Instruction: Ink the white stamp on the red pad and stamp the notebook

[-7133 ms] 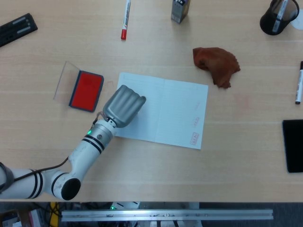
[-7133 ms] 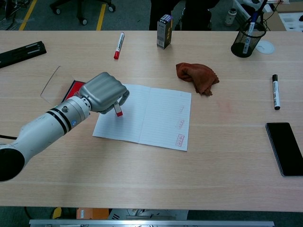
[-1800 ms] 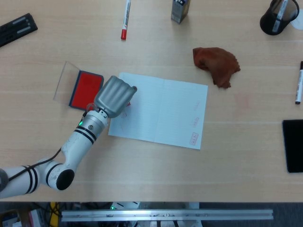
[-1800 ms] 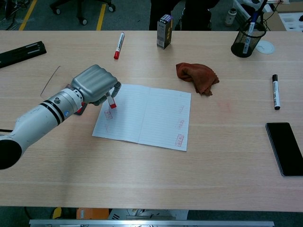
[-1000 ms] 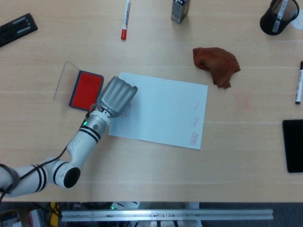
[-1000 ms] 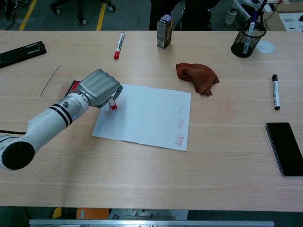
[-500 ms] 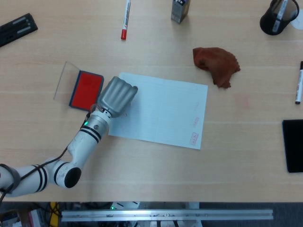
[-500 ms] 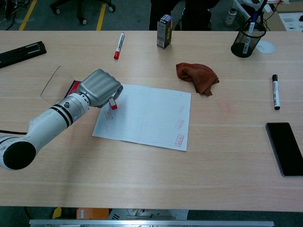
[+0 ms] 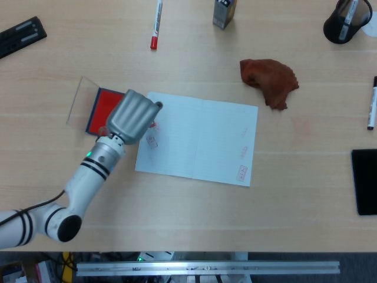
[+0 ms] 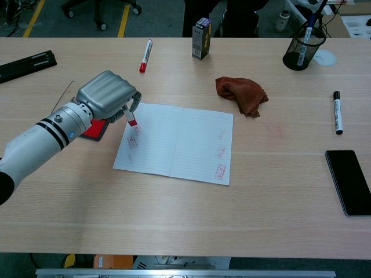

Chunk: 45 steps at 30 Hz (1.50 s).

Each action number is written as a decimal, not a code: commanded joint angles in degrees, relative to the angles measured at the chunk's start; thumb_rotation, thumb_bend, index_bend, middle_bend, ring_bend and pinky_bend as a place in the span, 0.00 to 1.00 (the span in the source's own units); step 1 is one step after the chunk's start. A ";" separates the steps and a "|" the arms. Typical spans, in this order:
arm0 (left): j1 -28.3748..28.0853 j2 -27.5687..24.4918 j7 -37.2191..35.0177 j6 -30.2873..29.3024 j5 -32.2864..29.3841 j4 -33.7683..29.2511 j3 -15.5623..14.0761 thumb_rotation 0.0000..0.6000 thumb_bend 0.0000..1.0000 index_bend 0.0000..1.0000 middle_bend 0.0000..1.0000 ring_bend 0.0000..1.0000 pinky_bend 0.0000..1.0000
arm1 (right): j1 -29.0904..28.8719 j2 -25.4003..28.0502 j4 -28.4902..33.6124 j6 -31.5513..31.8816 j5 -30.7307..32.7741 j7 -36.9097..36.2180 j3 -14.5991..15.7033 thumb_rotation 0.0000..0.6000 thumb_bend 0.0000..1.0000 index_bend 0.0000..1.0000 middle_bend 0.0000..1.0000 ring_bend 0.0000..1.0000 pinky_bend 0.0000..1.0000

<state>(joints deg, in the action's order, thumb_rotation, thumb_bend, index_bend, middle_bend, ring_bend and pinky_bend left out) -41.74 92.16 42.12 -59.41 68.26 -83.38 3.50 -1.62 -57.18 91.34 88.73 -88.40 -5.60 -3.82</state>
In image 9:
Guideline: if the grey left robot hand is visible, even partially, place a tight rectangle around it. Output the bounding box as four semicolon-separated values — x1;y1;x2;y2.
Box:
105;89;163;145

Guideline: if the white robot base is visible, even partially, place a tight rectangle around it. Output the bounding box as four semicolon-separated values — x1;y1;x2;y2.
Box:
137;251;175;262

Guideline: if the red ink pad clear lid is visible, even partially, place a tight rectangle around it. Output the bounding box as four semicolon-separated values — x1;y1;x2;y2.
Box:
66;75;126;136

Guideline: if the open white lined notebook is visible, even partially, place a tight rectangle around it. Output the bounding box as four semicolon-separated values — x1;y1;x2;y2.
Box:
134;91;259;187

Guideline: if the red white marker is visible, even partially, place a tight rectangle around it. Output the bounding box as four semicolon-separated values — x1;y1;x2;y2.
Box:
149;0;164;50

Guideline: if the marker in pen holder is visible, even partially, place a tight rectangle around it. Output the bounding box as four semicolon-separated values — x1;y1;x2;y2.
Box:
338;0;359;41

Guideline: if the black white marker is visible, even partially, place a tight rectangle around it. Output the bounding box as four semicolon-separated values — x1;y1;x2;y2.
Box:
366;75;377;131

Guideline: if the small grey and brown carton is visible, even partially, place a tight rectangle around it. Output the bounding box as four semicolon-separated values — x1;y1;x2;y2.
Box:
212;0;238;29

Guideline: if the brown crumpled cloth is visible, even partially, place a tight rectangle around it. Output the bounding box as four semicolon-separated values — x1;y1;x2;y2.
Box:
239;58;300;111

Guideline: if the black mesh pen holder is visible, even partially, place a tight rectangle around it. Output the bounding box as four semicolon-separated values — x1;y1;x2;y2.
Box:
323;0;373;45

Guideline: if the black smartphone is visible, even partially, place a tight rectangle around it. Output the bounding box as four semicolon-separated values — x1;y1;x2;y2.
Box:
350;149;377;216

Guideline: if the white round lid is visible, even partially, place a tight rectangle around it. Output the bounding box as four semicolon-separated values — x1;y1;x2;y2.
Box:
363;22;377;38

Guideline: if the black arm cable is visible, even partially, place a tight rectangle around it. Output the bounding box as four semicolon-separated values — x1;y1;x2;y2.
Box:
0;190;67;227

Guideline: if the aluminium rail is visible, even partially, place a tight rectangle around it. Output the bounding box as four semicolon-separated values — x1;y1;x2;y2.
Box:
75;261;341;277

